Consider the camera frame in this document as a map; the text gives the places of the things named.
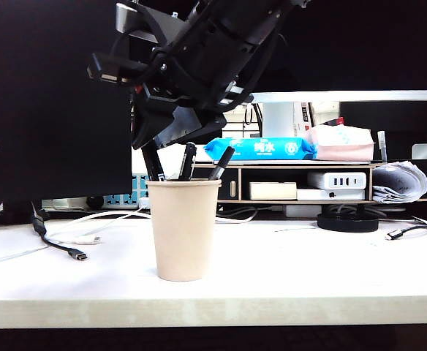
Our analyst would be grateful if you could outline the black round base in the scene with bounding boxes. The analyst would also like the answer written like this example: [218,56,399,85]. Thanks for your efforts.
[316,213,380,233]

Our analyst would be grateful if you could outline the flat white box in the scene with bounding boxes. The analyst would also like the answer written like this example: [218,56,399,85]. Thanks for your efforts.
[295,188,366,202]

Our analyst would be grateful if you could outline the silver camera bracket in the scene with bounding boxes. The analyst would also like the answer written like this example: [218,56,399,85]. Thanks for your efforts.
[115,1,185,43]

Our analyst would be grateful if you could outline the thin black cable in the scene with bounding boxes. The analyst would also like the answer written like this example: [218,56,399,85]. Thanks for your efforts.
[384,223,427,241]

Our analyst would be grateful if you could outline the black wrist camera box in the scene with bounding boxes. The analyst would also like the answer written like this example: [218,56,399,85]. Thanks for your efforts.
[86,52,149,88]

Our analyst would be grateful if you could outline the rolled printed papers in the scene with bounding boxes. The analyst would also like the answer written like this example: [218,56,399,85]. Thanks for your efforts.
[371,162,427,205]

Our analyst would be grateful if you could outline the black round knob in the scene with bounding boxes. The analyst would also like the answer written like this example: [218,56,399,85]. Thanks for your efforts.
[86,195,105,211]

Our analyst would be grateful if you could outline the white multi-port charger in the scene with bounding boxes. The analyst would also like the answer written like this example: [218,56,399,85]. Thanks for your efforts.
[307,171,367,191]

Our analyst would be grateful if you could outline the blue wet wipes pack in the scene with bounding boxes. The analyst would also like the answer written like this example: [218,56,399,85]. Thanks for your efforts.
[203,137,317,162]

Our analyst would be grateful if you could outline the black frameless monitor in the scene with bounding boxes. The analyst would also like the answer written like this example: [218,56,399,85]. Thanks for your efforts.
[0,0,134,230]

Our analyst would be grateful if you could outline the black wooden desk organizer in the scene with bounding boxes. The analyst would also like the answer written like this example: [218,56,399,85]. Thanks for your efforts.
[191,159,427,223]

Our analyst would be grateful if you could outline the pink tissue pack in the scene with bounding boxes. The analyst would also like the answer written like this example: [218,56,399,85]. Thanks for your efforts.
[303,124,376,162]

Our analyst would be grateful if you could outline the white square power adapter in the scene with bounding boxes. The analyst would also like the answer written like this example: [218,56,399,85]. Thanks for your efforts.
[249,181,298,201]

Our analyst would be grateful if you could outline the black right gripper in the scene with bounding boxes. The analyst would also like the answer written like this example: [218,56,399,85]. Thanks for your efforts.
[131,16,273,151]

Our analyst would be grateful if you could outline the black cable grey plug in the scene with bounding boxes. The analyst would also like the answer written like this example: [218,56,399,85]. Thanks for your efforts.
[30,203,89,262]

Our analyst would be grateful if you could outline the silver bezel monitor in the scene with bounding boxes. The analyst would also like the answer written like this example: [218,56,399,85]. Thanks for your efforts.
[128,0,427,104]

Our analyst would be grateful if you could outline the thick black marker white print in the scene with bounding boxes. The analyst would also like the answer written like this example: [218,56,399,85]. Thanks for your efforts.
[142,140,167,182]

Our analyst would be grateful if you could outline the black background monitor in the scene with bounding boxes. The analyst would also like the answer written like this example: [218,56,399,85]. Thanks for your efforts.
[339,101,427,162]

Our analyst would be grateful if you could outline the white blue power strip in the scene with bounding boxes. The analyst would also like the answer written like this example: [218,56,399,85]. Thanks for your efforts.
[42,173,151,211]

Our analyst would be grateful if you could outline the black hanging cable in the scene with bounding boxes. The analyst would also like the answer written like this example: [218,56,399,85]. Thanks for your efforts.
[243,103,264,138]

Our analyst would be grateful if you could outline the white block under organizer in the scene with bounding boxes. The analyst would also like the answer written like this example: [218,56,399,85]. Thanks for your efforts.
[284,204,323,219]

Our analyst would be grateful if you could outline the white charging cable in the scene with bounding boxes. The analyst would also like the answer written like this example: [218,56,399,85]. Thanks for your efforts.
[47,208,152,246]

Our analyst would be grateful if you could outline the black pen with clip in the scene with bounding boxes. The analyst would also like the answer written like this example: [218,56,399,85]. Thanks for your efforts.
[178,142,197,182]

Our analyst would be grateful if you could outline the grey looped cable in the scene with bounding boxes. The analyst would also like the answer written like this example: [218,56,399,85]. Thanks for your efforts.
[215,205,259,224]

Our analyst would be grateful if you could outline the beige paper cup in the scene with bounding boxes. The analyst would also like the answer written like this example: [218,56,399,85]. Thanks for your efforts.
[146,178,222,282]

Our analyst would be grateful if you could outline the silver monitor stand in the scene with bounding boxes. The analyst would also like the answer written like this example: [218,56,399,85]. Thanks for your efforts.
[261,101,295,139]

